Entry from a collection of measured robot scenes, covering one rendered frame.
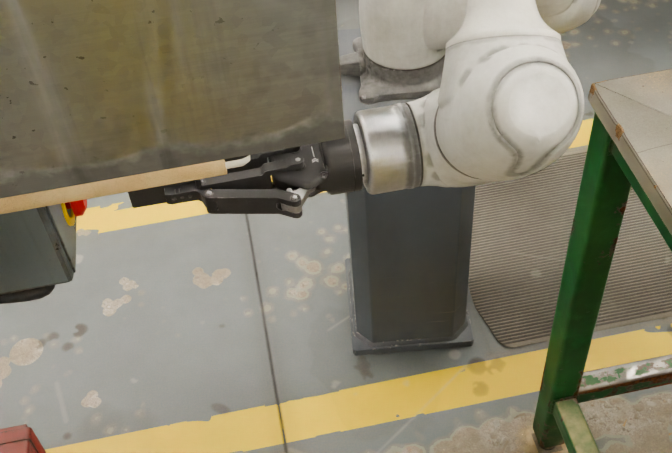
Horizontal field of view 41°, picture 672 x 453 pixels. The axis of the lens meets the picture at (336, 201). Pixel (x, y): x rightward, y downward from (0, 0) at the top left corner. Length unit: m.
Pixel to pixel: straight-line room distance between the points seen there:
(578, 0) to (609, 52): 1.40
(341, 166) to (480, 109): 0.21
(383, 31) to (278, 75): 1.06
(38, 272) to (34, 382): 1.14
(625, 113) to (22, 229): 0.76
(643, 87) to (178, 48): 0.92
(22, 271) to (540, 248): 1.49
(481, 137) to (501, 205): 1.62
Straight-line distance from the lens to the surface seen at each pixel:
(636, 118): 1.22
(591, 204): 1.35
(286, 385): 2.03
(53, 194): 0.68
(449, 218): 1.74
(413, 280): 1.88
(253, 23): 0.42
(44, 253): 1.03
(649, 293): 2.23
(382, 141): 0.89
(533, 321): 2.13
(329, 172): 0.89
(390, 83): 1.57
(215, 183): 0.90
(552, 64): 0.74
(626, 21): 3.05
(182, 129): 0.46
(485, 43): 0.77
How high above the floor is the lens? 1.71
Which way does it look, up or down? 46 degrees down
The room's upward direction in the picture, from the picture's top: 5 degrees counter-clockwise
